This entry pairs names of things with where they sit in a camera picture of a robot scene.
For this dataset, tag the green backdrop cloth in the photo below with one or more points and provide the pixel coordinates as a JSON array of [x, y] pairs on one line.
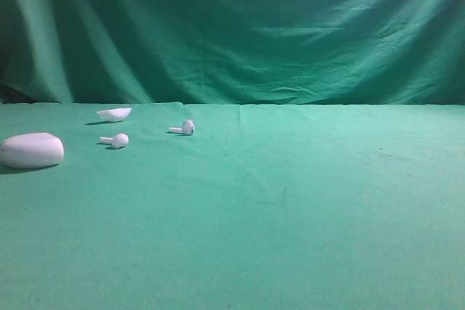
[[302, 52]]

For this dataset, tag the white earbud case lid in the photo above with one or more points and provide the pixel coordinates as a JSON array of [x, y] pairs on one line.
[[114, 115]]

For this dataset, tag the white earbud with dark tip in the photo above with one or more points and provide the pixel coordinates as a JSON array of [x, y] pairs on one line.
[[187, 128]]

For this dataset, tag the white earbud near case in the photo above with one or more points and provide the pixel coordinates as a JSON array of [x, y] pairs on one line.
[[116, 142]]

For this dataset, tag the white earbud case body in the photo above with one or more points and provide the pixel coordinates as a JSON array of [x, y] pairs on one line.
[[35, 150]]

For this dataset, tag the green table cloth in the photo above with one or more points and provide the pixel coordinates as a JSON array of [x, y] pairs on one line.
[[263, 207]]

